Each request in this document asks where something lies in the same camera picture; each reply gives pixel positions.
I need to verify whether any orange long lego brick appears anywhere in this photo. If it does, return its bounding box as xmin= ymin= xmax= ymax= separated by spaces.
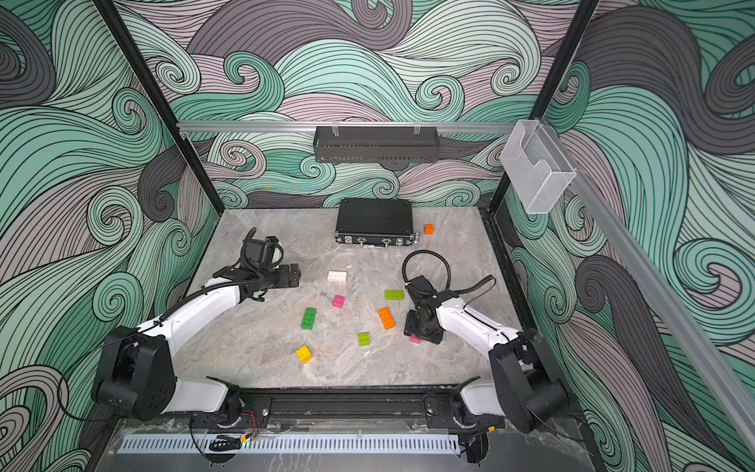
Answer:
xmin=377 ymin=307 xmax=396 ymax=330

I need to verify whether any lime green long lego brick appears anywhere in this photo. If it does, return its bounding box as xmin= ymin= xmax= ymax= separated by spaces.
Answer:
xmin=383 ymin=290 xmax=405 ymax=301

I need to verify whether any white lego brick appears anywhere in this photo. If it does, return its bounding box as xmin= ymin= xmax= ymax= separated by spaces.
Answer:
xmin=328 ymin=271 xmax=348 ymax=283

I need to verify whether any yellow lego brick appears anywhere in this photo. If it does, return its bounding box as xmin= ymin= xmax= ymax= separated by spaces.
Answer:
xmin=295 ymin=345 xmax=314 ymax=365

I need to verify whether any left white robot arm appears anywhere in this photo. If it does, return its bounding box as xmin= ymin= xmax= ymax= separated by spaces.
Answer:
xmin=90 ymin=264 xmax=301 ymax=428

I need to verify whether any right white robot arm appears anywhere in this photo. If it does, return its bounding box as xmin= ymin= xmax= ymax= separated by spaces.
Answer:
xmin=404 ymin=291 xmax=570 ymax=433

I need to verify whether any lime green small lego brick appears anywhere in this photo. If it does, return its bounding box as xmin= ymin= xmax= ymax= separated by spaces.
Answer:
xmin=357 ymin=332 xmax=371 ymax=346

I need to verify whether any dark green long lego brick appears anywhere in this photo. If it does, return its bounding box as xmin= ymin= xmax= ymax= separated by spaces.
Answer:
xmin=301 ymin=308 xmax=317 ymax=330

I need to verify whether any black case on table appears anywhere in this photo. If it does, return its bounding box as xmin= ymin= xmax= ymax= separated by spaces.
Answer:
xmin=334 ymin=198 xmax=418 ymax=248

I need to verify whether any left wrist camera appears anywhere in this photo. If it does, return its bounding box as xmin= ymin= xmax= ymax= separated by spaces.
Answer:
xmin=241 ymin=236 xmax=281 ymax=267

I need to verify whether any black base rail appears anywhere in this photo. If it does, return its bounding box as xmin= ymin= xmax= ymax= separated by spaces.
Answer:
xmin=111 ymin=385 xmax=585 ymax=432

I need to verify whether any black wall-mounted tray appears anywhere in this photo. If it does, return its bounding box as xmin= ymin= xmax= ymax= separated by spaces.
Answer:
xmin=313 ymin=127 xmax=440 ymax=167

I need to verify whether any aluminium wall rail back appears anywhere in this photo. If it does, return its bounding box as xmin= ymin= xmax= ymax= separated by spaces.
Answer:
xmin=177 ymin=120 xmax=515 ymax=135

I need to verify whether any aluminium wall rail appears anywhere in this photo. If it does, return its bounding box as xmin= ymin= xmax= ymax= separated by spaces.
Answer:
xmin=552 ymin=135 xmax=754 ymax=450
xmin=177 ymin=120 xmax=515 ymax=135

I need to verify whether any clear plastic wall bin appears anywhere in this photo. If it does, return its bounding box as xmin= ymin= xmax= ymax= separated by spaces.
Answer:
xmin=501 ymin=120 xmax=576 ymax=214

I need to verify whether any white slotted cable duct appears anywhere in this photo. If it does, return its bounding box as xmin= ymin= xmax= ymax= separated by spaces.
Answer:
xmin=117 ymin=433 xmax=461 ymax=455

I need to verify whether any aluminium wall rail right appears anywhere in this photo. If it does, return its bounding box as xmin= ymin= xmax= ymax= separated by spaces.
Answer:
xmin=552 ymin=135 xmax=754 ymax=450

